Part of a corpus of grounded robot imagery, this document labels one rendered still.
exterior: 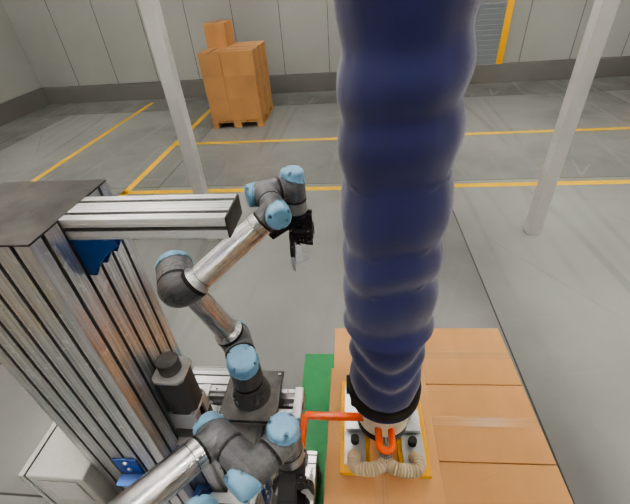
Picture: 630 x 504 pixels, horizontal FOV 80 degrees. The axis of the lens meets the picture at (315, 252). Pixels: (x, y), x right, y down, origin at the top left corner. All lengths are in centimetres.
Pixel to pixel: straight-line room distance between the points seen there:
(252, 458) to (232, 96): 732
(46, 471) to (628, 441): 293
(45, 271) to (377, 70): 65
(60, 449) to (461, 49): 148
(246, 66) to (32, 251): 706
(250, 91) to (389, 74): 718
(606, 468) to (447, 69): 261
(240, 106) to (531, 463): 712
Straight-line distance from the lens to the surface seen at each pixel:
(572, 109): 407
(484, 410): 222
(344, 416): 134
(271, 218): 104
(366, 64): 65
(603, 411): 319
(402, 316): 88
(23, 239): 81
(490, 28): 1042
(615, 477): 296
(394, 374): 107
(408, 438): 145
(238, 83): 779
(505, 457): 212
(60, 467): 149
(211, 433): 99
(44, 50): 1272
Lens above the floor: 236
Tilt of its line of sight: 36 degrees down
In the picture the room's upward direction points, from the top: 5 degrees counter-clockwise
